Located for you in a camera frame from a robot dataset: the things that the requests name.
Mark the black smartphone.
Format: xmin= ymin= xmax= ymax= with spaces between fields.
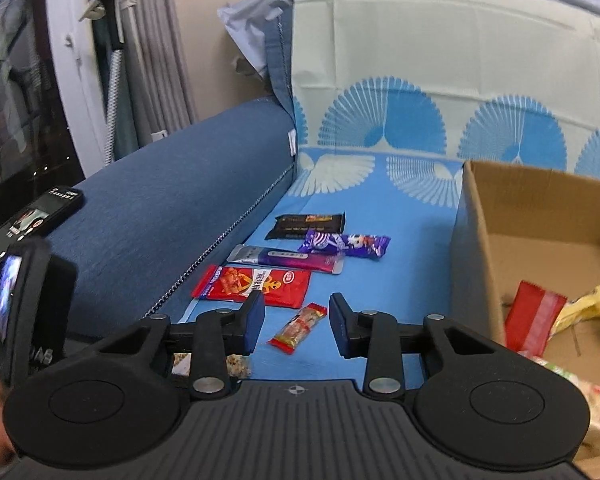
xmin=0 ymin=186 xmax=85 ymax=286

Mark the blue fabric sofa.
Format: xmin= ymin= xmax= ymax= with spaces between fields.
xmin=10 ymin=10 xmax=301 ymax=356

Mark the black snack bar packet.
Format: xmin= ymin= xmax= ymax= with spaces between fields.
xmin=265 ymin=212 xmax=347 ymax=241

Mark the white nougat bar packet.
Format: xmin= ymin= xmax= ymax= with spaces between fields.
xmin=522 ymin=352 xmax=600 ymax=453

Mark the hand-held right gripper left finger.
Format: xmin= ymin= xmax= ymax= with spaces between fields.
xmin=92 ymin=290 xmax=267 ymax=401

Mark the yellow white snack packet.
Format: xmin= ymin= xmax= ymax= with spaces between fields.
xmin=550 ymin=285 xmax=600 ymax=337

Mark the grey curtain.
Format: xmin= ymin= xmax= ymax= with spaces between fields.
xmin=114 ymin=0 xmax=199 ymax=159

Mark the purple snack packet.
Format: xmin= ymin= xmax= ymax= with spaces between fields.
xmin=299 ymin=230 xmax=392 ymax=261

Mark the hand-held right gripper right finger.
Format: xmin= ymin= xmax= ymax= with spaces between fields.
xmin=328 ymin=292 xmax=521 ymax=397

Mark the red printed snack packet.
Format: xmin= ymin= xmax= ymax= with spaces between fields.
xmin=190 ymin=265 xmax=312 ymax=309

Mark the silver corrugated hose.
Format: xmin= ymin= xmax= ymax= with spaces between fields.
xmin=102 ymin=47 xmax=127 ymax=166

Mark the red striped snack packet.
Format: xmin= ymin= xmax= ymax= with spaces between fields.
xmin=504 ymin=281 xmax=568 ymax=356

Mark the white framed glass door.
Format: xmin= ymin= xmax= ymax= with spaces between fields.
xmin=0 ymin=0 xmax=111 ymax=241

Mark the brown cardboard box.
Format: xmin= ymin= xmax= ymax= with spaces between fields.
xmin=450 ymin=159 xmax=600 ymax=480

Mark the blue fan-print sheet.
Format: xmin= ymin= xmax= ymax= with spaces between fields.
xmin=180 ymin=0 xmax=600 ymax=386

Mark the clear peanut snack packet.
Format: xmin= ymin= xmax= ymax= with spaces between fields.
xmin=171 ymin=352 xmax=253 ymax=379

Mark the silver purple sachet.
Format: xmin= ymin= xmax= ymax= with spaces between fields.
xmin=226 ymin=244 xmax=346 ymax=277

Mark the small red sausage packet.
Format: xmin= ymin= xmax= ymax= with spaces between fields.
xmin=267 ymin=302 xmax=327 ymax=355

